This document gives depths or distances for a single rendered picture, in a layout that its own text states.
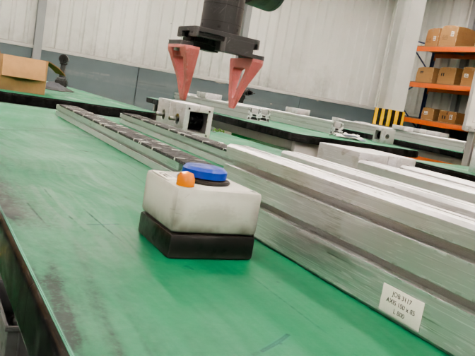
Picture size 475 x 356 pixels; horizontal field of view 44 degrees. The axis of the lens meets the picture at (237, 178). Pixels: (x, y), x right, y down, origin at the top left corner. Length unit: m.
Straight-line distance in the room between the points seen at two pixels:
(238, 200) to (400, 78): 8.34
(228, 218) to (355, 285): 0.12
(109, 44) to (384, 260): 11.60
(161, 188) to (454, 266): 0.24
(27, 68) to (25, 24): 8.97
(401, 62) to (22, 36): 6.75
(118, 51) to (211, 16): 11.25
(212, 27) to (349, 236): 0.43
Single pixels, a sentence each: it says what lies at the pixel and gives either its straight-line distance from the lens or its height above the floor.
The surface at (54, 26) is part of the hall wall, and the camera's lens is 11.78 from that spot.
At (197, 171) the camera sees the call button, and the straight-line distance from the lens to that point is 0.50.
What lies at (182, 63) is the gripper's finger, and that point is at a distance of 0.84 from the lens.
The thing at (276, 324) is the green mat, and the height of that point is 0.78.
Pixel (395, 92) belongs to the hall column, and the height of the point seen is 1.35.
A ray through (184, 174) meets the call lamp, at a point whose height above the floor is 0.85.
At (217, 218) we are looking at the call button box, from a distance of 0.49.
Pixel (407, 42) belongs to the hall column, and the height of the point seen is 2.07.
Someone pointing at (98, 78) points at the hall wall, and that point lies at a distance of 11.92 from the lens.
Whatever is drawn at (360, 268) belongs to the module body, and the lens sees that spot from 0.46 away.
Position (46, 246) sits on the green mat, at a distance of 0.48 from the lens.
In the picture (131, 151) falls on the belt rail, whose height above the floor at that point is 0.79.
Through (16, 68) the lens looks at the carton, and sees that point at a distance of 2.72.
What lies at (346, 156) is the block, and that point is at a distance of 0.78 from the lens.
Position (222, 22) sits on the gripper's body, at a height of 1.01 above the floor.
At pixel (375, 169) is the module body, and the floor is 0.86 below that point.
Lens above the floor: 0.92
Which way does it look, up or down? 8 degrees down
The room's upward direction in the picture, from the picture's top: 10 degrees clockwise
